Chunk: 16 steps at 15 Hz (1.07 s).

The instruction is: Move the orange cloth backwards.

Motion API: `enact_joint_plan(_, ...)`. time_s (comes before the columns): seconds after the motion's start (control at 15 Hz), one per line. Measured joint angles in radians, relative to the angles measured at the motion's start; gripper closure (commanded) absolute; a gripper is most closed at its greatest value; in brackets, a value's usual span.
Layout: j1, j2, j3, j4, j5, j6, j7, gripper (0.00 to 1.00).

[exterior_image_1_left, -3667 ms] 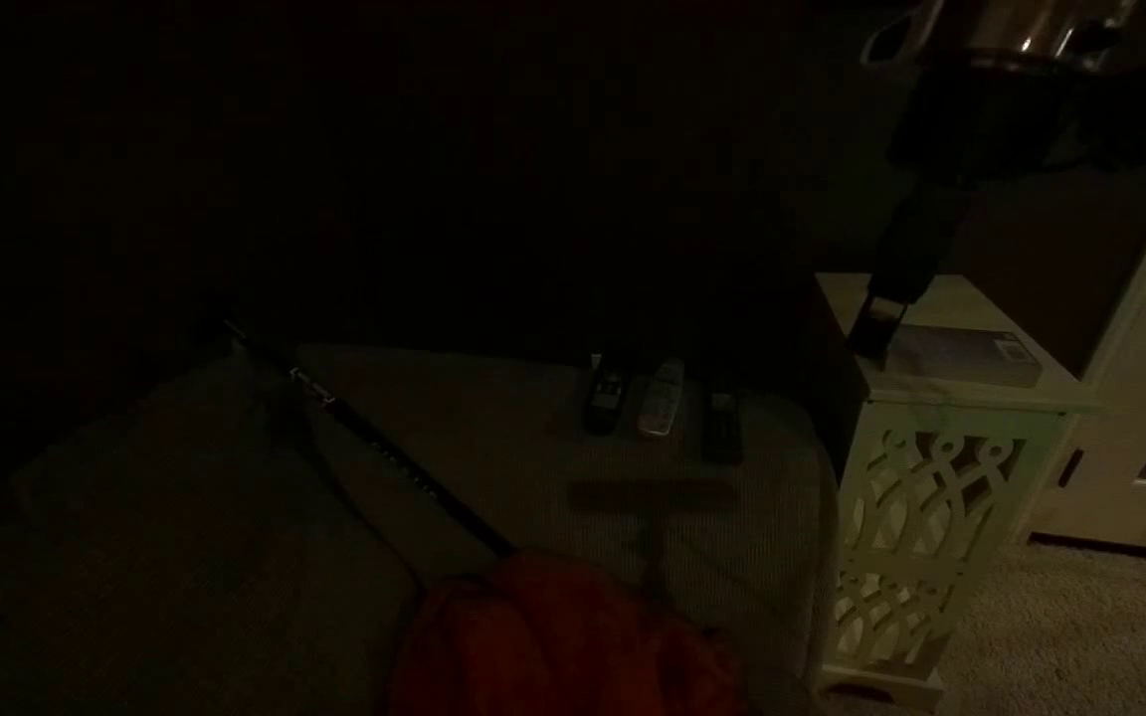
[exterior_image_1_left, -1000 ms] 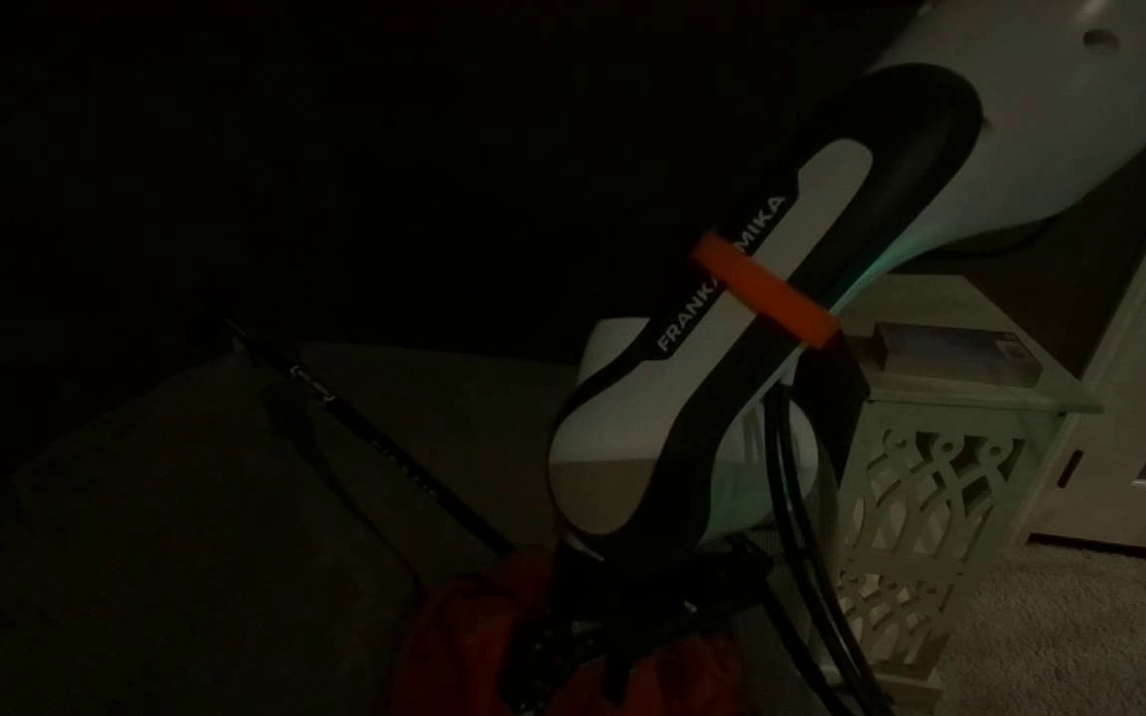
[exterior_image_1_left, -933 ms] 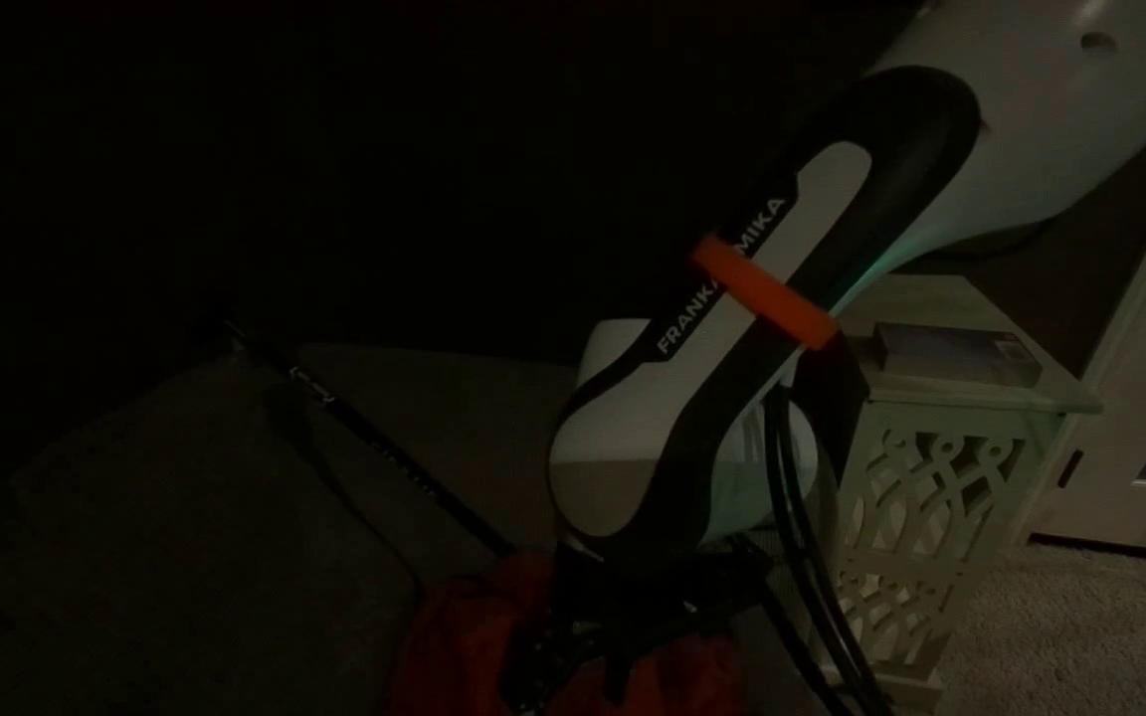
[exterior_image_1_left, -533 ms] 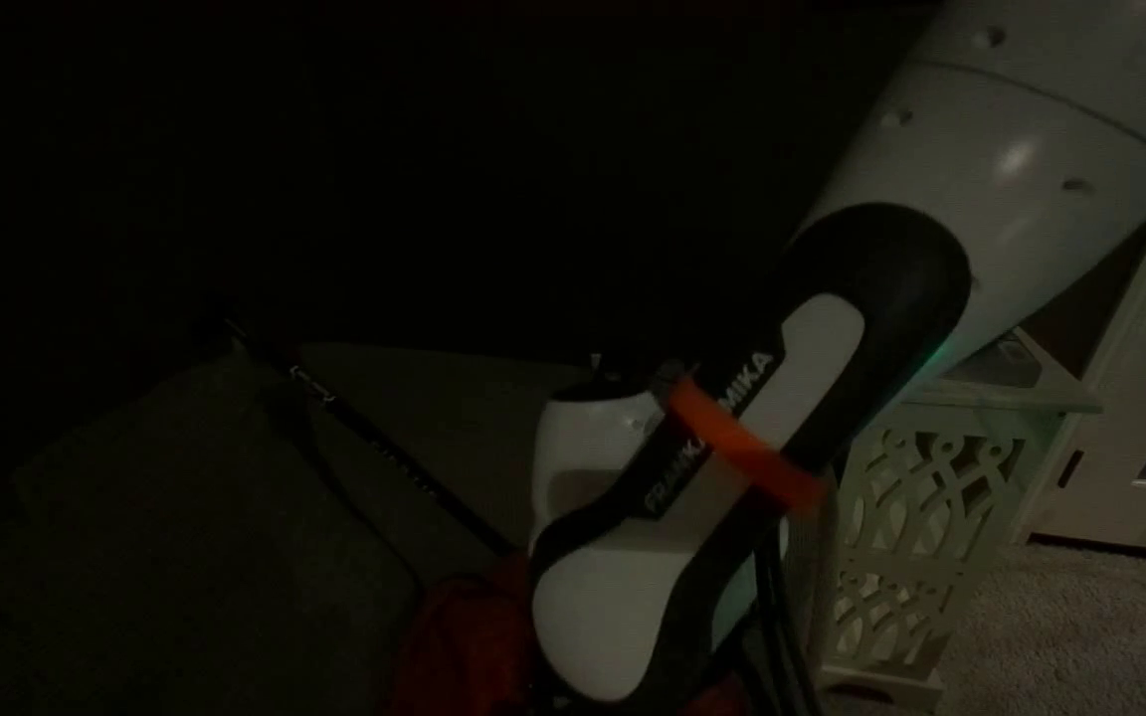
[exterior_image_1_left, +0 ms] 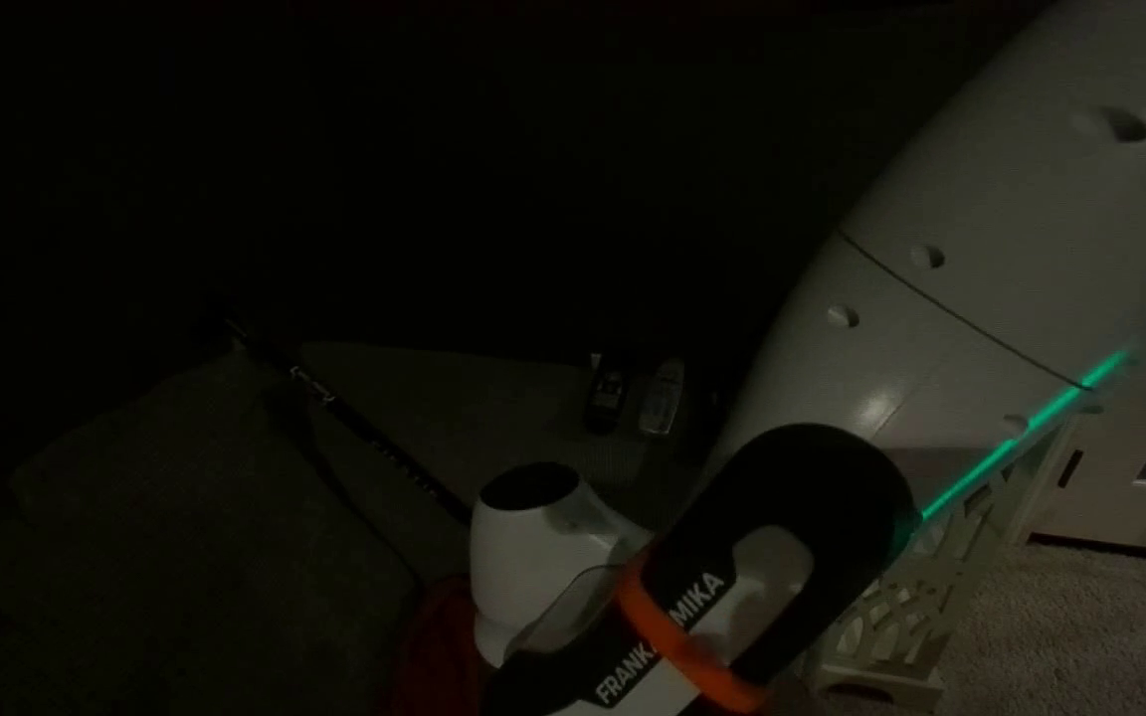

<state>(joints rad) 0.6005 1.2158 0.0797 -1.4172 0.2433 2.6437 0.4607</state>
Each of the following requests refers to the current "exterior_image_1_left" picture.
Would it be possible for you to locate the white lattice side table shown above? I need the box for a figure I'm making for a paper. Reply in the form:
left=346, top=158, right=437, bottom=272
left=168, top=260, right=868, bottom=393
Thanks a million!
left=800, top=396, right=1103, bottom=713

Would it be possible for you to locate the white cabinet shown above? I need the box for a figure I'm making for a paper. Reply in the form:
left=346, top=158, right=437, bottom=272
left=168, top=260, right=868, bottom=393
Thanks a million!
left=1029, top=316, right=1146, bottom=558

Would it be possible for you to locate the long black stick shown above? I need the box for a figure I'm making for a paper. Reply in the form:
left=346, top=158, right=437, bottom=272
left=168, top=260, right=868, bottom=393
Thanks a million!
left=219, top=315, right=476, bottom=527

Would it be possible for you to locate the grey remote control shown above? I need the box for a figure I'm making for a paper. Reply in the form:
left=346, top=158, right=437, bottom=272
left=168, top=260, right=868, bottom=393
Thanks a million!
left=637, top=357, right=686, bottom=440

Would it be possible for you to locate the black remote control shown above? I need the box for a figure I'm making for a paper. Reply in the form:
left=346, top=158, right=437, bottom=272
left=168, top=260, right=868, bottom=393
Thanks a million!
left=586, top=352, right=631, bottom=436

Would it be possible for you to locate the orange cloth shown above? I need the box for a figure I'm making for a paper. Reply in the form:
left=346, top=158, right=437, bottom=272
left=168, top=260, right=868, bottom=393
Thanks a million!
left=374, top=574, right=483, bottom=716

